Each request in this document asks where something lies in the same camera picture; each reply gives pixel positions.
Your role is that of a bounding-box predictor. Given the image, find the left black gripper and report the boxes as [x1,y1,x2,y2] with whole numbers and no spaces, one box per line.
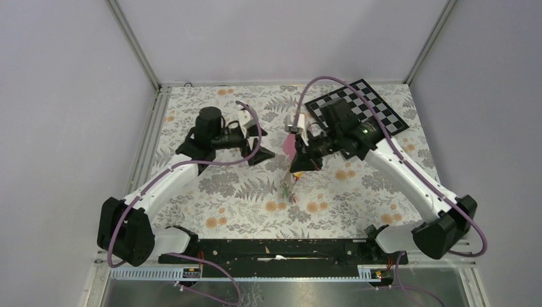
[212,123,275,164]

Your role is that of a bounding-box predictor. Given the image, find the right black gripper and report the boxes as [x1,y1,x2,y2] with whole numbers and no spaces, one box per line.
[290,127,343,173]

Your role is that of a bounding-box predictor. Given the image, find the red tag key bunch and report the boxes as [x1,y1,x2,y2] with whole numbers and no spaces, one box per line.
[281,171,298,203]

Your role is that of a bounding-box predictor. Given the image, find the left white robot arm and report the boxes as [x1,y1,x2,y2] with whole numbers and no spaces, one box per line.
[97,102,274,268]

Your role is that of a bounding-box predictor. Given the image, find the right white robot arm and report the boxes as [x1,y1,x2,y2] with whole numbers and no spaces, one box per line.
[285,98,477,264]

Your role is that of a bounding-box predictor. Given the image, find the pink transparent box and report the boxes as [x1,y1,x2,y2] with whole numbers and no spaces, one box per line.
[283,134,297,162]

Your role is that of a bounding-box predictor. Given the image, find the floral table mat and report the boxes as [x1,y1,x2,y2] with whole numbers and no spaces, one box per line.
[151,85,420,239]

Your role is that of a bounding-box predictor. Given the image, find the black white checkerboard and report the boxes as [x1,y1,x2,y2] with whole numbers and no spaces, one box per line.
[304,79,410,160]

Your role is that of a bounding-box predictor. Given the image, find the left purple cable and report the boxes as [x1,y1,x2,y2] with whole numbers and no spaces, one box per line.
[106,100,263,269]

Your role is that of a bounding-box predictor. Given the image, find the purple cable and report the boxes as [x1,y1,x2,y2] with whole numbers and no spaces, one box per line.
[293,76,488,258]
[106,100,263,269]

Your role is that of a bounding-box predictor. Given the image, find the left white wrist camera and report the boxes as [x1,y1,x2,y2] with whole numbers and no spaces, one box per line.
[237,109,258,138]

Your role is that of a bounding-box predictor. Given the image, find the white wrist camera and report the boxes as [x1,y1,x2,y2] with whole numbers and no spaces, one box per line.
[237,109,258,138]
[284,113,306,134]

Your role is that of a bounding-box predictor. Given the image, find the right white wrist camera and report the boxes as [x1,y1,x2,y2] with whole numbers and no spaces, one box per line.
[284,113,306,134]

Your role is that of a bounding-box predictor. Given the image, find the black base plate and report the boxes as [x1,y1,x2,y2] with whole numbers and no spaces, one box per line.
[152,239,408,279]

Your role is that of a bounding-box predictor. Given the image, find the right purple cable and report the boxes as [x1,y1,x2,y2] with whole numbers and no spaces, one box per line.
[293,76,488,258]

